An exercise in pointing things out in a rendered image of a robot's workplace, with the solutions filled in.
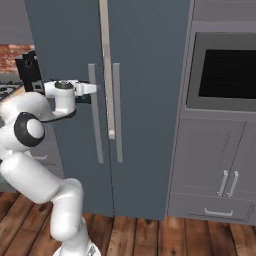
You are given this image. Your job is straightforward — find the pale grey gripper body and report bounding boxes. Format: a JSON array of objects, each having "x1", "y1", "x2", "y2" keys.
[{"x1": 75, "y1": 81, "x2": 98, "y2": 96}]

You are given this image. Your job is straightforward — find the slate blue freezer door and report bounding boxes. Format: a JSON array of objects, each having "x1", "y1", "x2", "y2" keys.
[{"x1": 24, "y1": 0, "x2": 115, "y2": 218}]

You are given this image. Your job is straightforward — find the grey counter drawers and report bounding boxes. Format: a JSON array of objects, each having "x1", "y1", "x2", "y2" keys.
[{"x1": 25, "y1": 123, "x2": 65, "y2": 180}]

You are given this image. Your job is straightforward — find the slate blue fridge door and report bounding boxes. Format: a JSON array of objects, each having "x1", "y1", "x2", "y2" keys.
[{"x1": 107, "y1": 0, "x2": 192, "y2": 222}]

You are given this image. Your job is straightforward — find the grey cupboard door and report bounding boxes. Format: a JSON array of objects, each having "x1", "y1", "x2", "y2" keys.
[
  {"x1": 232, "y1": 120, "x2": 256, "y2": 202},
  {"x1": 170, "y1": 116, "x2": 247, "y2": 198}
]

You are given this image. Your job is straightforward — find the beige fridge inner edge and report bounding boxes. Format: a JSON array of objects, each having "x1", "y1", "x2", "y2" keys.
[{"x1": 98, "y1": 0, "x2": 116, "y2": 140}]

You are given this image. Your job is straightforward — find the black coffee machine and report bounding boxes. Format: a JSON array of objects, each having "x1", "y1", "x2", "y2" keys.
[{"x1": 14, "y1": 49, "x2": 47, "y2": 95}]

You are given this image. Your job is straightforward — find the black hob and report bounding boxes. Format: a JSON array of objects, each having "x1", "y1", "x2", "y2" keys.
[{"x1": 0, "y1": 82, "x2": 25, "y2": 102}]

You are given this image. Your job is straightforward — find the grey built-in oven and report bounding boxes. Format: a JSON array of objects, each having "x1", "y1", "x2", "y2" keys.
[{"x1": 185, "y1": 31, "x2": 256, "y2": 113}]

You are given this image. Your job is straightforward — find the grey drawer front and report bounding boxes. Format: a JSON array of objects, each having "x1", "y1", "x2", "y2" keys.
[{"x1": 167, "y1": 193, "x2": 256, "y2": 224}]

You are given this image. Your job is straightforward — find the grey cupboard above oven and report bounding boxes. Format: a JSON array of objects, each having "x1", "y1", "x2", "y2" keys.
[{"x1": 191, "y1": 0, "x2": 256, "y2": 24}]

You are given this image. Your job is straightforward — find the grey freezer door handle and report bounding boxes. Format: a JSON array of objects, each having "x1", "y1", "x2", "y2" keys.
[{"x1": 87, "y1": 63, "x2": 105, "y2": 165}]

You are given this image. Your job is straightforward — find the grey fridge door handle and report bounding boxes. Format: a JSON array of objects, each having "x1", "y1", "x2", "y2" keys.
[{"x1": 112, "y1": 62, "x2": 124, "y2": 164}]

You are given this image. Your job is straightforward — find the grey wall cupboard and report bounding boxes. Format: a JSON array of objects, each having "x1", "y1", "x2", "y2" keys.
[{"x1": 0, "y1": 0, "x2": 35, "y2": 46}]

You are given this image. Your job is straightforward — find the silver cupboard door handle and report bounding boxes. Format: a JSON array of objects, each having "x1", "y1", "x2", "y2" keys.
[
  {"x1": 216, "y1": 170, "x2": 230, "y2": 198},
  {"x1": 227, "y1": 170, "x2": 240, "y2": 199}
]

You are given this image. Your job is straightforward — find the silver drawer handle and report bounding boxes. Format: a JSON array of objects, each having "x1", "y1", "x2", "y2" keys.
[{"x1": 203, "y1": 206, "x2": 234, "y2": 218}]

